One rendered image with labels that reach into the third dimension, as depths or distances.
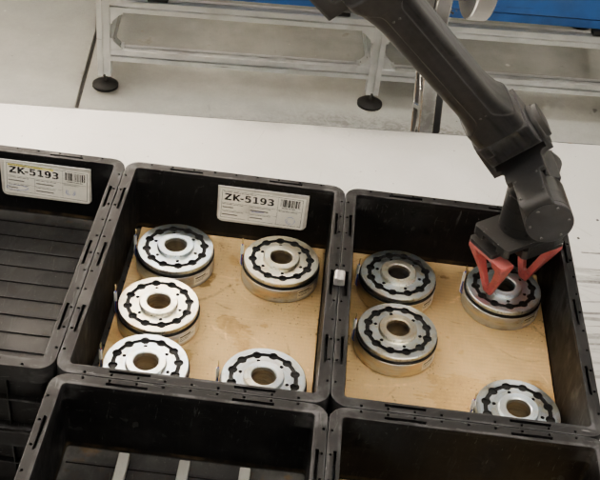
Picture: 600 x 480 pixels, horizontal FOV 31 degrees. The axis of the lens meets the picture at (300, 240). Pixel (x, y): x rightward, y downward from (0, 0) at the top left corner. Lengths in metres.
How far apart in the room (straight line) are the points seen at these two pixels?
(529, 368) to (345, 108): 2.09
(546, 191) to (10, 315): 0.68
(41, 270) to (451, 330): 0.55
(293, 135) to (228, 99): 1.42
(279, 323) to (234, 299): 0.07
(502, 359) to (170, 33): 2.51
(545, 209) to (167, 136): 0.87
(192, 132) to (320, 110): 1.45
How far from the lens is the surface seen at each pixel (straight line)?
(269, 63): 3.32
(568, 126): 3.54
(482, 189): 1.92
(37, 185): 1.53
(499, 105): 1.22
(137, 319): 1.34
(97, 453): 1.24
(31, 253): 1.49
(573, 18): 3.40
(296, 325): 1.39
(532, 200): 1.26
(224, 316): 1.39
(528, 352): 1.43
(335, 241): 1.37
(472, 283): 1.45
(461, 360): 1.39
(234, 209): 1.48
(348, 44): 3.76
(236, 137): 1.95
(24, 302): 1.42
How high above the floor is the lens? 1.79
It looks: 39 degrees down
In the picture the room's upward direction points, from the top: 7 degrees clockwise
